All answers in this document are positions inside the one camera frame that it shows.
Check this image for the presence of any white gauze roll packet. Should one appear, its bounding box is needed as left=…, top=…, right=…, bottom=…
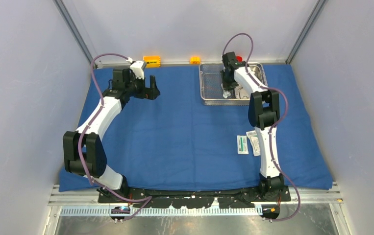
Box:
left=223, top=90, right=232, bottom=99

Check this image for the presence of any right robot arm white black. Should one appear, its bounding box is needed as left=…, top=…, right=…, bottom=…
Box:
left=222, top=52, right=285, bottom=201

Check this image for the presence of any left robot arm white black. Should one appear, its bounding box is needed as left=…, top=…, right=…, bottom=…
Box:
left=63, top=68, right=160, bottom=203

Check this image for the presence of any wire mesh steel tray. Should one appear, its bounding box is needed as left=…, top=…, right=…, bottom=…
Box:
left=199, top=63, right=269, bottom=106

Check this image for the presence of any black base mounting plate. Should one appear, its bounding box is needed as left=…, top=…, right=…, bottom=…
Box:
left=116, top=187, right=291, bottom=209

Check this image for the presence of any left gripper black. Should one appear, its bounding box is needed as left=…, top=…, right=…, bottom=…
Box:
left=126, top=73, right=160, bottom=100

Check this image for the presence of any yellow toy block large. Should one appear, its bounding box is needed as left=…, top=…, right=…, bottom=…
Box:
left=143, top=55, right=161, bottom=68

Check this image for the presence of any aluminium frame post left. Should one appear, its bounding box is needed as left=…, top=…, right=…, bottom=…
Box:
left=53, top=0, right=94, bottom=64

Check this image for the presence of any green white sterile packet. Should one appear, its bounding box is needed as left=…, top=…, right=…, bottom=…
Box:
left=236, top=135, right=249, bottom=155

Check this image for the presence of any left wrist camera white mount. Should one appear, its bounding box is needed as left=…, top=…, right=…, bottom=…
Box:
left=126, top=57, right=147, bottom=80

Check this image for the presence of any small orange toy block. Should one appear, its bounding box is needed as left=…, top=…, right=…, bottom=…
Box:
left=189, top=56, right=201, bottom=65

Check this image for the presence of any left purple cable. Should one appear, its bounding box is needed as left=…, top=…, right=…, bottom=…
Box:
left=77, top=53, right=153, bottom=222

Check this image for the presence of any aluminium front rail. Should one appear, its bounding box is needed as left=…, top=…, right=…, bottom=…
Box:
left=48, top=183, right=344, bottom=216

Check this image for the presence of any small steel instrument pan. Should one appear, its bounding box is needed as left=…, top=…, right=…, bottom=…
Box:
left=234, top=65, right=268, bottom=99

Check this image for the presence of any aluminium frame rail right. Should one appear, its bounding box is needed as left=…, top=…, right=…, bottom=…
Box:
left=285, top=0, right=328, bottom=64

